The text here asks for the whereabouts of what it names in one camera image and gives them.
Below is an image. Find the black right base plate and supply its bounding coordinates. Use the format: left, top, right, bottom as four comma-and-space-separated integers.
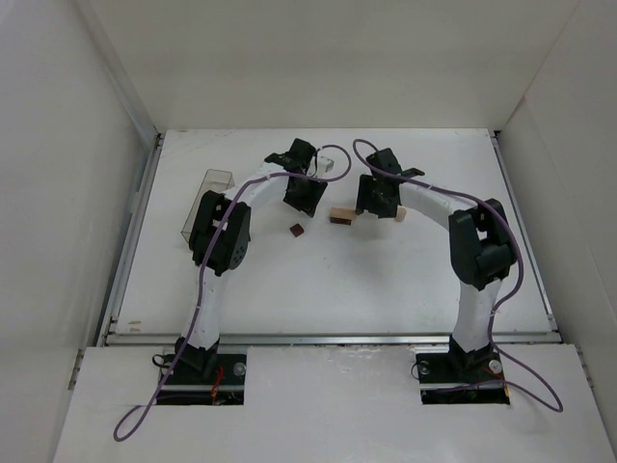
416, 352, 503, 386

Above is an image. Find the light wood cylinder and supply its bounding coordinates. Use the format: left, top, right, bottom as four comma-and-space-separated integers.
394, 207, 407, 223

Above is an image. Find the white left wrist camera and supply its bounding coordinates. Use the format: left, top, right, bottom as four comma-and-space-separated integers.
317, 156, 335, 173

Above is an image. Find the clear plastic box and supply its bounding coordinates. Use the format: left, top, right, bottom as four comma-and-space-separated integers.
180, 168, 237, 245

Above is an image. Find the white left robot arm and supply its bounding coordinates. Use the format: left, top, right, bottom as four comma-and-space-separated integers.
174, 139, 327, 382

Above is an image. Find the maroon wood cube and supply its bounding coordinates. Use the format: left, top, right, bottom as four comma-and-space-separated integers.
290, 224, 305, 237

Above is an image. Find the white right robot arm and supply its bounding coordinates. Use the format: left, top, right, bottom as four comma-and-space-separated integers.
356, 149, 523, 384

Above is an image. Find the aluminium frame rail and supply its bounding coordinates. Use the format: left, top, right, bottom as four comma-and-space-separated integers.
102, 331, 562, 346

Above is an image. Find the dark brown L block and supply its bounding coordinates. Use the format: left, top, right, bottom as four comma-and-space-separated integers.
330, 217, 353, 226

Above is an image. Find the light long wood block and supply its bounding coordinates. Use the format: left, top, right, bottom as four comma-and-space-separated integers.
330, 206, 357, 221

